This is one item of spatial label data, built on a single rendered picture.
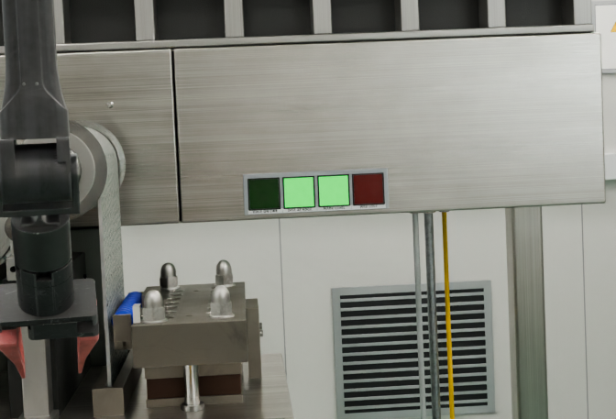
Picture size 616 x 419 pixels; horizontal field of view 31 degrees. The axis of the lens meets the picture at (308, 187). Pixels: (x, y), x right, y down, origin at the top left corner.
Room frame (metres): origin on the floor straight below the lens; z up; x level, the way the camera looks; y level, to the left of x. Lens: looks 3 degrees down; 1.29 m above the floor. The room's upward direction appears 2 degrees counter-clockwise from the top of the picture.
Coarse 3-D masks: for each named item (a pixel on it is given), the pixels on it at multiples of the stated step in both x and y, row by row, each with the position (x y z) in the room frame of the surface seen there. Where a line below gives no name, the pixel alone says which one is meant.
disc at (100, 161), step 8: (72, 128) 1.56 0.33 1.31; (80, 128) 1.56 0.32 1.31; (80, 136) 1.56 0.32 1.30; (88, 136) 1.56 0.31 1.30; (88, 144) 1.56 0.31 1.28; (96, 144) 1.56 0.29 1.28; (96, 152) 1.56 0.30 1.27; (96, 160) 1.56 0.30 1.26; (104, 160) 1.56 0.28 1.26; (96, 168) 1.56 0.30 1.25; (104, 168) 1.56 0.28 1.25; (80, 176) 1.56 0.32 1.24; (96, 176) 1.56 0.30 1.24; (104, 176) 1.56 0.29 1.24; (96, 184) 1.56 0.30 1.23; (104, 184) 1.56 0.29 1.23; (96, 192) 1.56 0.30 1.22; (88, 200) 1.56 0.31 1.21; (96, 200) 1.56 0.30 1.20; (80, 208) 1.56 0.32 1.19; (88, 208) 1.56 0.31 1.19; (72, 216) 1.56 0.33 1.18
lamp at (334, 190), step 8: (336, 176) 1.91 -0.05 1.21; (344, 176) 1.91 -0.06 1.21; (320, 184) 1.90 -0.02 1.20; (328, 184) 1.91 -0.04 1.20; (336, 184) 1.91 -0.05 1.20; (344, 184) 1.91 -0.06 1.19; (320, 192) 1.90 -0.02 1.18; (328, 192) 1.91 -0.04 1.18; (336, 192) 1.91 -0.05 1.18; (344, 192) 1.91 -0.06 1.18; (320, 200) 1.90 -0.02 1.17; (328, 200) 1.91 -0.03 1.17; (336, 200) 1.91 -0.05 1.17; (344, 200) 1.91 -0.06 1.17
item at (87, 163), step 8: (72, 136) 1.56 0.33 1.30; (72, 144) 1.56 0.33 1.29; (80, 144) 1.56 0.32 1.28; (80, 152) 1.56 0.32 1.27; (88, 152) 1.56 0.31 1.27; (80, 160) 1.56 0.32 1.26; (88, 160) 1.56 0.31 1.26; (88, 168) 1.56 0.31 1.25; (88, 176) 1.56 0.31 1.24; (80, 184) 1.56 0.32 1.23; (88, 184) 1.56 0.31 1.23; (80, 192) 1.56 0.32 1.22; (88, 192) 1.56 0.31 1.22; (80, 200) 1.56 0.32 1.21
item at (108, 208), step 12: (108, 204) 1.65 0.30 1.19; (108, 216) 1.64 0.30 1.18; (108, 228) 1.64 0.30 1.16; (120, 228) 1.79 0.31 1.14; (108, 240) 1.63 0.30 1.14; (120, 240) 1.79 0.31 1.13; (108, 252) 1.62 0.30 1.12; (120, 252) 1.78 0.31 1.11; (108, 264) 1.61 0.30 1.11; (120, 264) 1.77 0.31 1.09; (108, 276) 1.61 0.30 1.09; (120, 276) 1.76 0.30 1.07; (108, 288) 1.60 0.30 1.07; (120, 288) 1.75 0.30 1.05; (108, 300) 1.59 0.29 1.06; (120, 300) 1.74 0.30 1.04; (108, 312) 1.58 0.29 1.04; (108, 324) 1.58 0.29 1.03
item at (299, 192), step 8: (288, 184) 1.90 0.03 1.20; (296, 184) 1.90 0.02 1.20; (304, 184) 1.90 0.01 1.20; (312, 184) 1.90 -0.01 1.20; (288, 192) 1.90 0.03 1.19; (296, 192) 1.90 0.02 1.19; (304, 192) 1.90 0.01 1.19; (312, 192) 1.90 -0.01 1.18; (288, 200) 1.90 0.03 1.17; (296, 200) 1.90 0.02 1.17; (304, 200) 1.90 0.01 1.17; (312, 200) 1.90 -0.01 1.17
